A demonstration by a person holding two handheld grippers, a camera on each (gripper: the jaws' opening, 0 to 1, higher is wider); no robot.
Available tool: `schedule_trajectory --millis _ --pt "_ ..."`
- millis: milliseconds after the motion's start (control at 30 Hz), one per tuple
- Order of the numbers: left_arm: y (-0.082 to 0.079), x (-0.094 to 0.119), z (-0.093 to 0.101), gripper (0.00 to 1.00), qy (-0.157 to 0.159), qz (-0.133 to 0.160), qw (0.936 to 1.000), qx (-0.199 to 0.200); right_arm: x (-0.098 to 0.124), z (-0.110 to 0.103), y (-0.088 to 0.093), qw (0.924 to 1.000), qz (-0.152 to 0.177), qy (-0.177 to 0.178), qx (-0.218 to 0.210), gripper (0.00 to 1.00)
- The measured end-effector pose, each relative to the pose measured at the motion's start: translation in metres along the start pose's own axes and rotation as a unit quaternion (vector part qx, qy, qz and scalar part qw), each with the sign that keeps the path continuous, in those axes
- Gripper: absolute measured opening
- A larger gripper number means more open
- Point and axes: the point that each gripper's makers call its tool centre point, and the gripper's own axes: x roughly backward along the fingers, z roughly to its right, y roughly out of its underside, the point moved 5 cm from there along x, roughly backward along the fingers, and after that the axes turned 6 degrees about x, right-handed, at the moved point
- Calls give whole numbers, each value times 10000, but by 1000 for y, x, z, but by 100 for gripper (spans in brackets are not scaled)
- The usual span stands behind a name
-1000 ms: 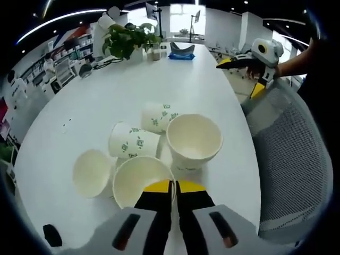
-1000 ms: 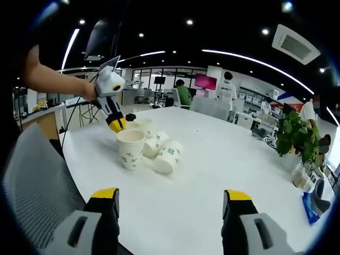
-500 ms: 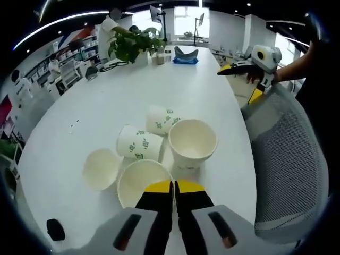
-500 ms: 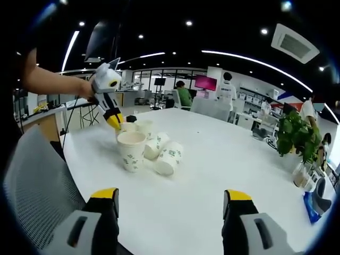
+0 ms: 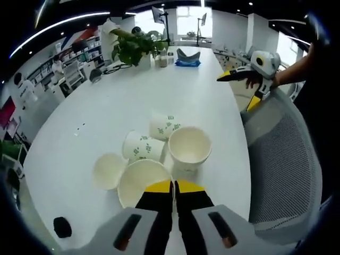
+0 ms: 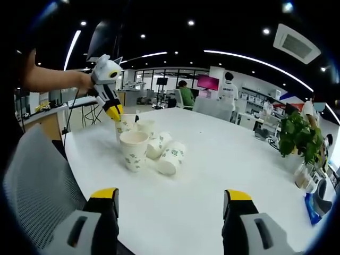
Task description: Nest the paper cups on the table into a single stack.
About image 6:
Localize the group of round ceiling spotlights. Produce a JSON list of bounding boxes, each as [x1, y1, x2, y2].
[[79, 1, 327, 75]]

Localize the wood panel workbench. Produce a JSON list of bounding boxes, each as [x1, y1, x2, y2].
[[21, 100, 71, 141]]

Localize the white ceiling air vent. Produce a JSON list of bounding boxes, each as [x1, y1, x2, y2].
[[273, 23, 322, 64]]

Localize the black monitor on stand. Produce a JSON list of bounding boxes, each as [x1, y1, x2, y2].
[[156, 77, 169, 109]]

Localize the white table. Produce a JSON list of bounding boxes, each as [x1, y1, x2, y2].
[[63, 107, 335, 255]]

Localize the clear glass jar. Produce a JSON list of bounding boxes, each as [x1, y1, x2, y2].
[[294, 162, 315, 190]]

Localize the white lab equipment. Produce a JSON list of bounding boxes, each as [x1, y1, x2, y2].
[[124, 81, 148, 91]]

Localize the pale grey office chair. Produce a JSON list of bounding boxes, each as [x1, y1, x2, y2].
[[192, 97, 234, 122]]

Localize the blue packet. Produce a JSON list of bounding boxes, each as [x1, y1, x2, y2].
[[304, 192, 324, 226]]

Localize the white storage shelf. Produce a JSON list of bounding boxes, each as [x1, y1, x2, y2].
[[240, 86, 282, 112]]

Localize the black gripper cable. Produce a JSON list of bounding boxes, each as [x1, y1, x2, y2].
[[62, 89, 80, 149]]

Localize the pink monitor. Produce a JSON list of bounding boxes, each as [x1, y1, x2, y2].
[[196, 74, 220, 90]]

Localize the grey mesh office chair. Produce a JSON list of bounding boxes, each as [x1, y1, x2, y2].
[[2, 124, 88, 250]]

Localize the printed white paper cup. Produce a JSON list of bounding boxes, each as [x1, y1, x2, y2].
[[155, 140, 186, 176], [119, 131, 150, 173], [146, 131, 173, 160], [135, 119, 157, 139], [114, 113, 138, 143]]

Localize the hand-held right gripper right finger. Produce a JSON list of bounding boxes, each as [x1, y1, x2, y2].
[[222, 189, 306, 255]]

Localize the green potted plant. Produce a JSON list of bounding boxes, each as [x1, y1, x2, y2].
[[277, 110, 326, 167]]

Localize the grey round object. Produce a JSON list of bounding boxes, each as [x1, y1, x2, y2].
[[254, 129, 269, 141]]

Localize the wooden counter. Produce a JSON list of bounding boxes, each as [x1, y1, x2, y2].
[[116, 90, 139, 107]]

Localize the white office chair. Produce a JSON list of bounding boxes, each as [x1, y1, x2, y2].
[[173, 89, 193, 110]]

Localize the white ceiling light strip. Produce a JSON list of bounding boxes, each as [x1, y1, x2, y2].
[[63, 29, 82, 71], [121, 52, 168, 64], [203, 49, 314, 92]]

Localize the person's left hand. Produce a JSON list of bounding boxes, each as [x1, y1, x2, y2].
[[76, 72, 96, 96]]

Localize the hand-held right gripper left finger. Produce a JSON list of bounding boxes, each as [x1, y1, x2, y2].
[[52, 187, 120, 255]]

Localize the dark grey curved object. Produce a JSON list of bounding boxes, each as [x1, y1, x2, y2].
[[313, 178, 333, 217]]

